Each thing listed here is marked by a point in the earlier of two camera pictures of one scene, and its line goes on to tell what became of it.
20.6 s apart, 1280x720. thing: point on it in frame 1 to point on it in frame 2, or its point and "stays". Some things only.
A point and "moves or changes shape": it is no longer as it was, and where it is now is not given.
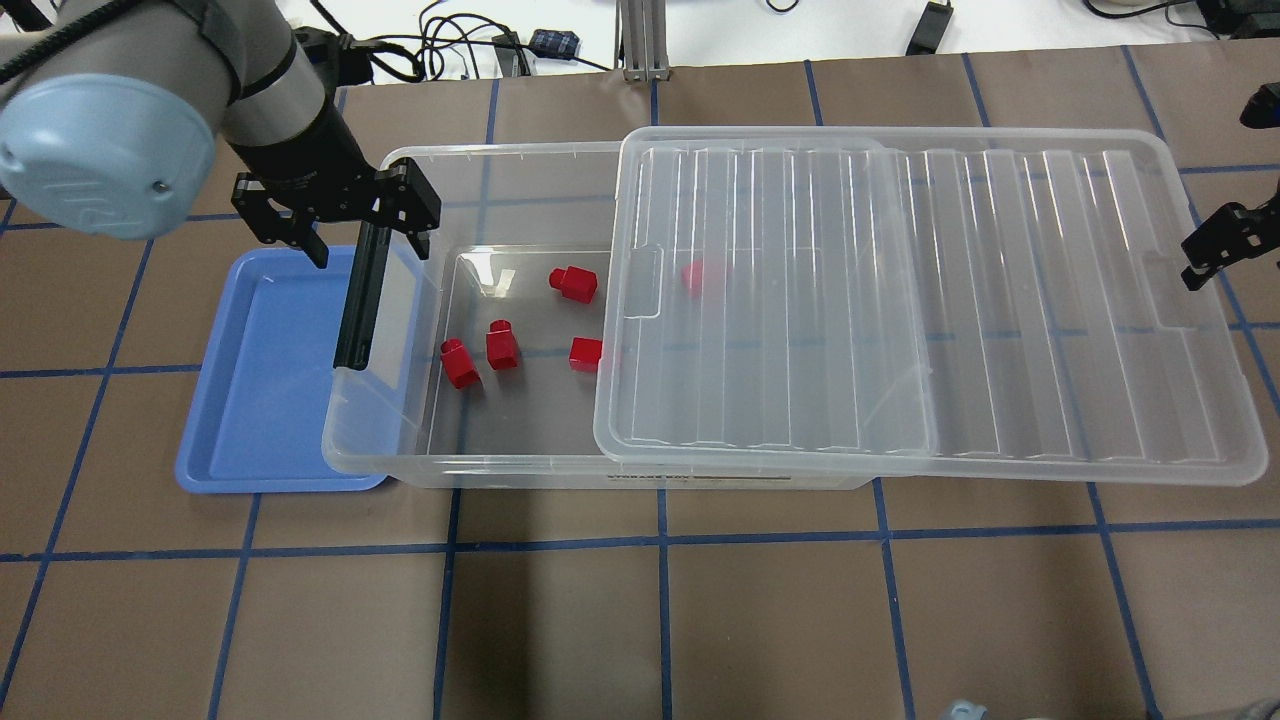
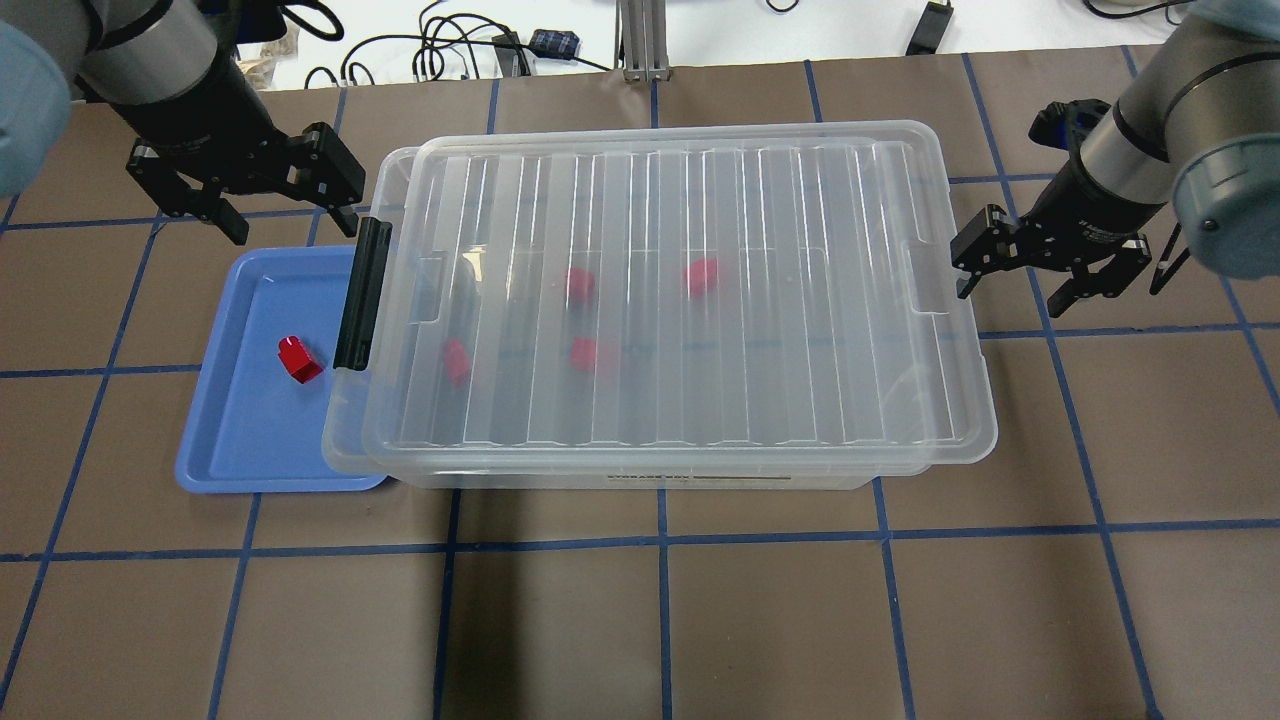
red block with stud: (502, 347) to (457, 362)
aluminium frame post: (640, 40) stays
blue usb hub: (554, 43) stays
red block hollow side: (585, 354) stays
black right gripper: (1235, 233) to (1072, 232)
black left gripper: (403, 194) to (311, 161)
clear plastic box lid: (975, 302) moves or changes shape
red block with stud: (460, 366) to (297, 360)
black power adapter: (930, 29) stays
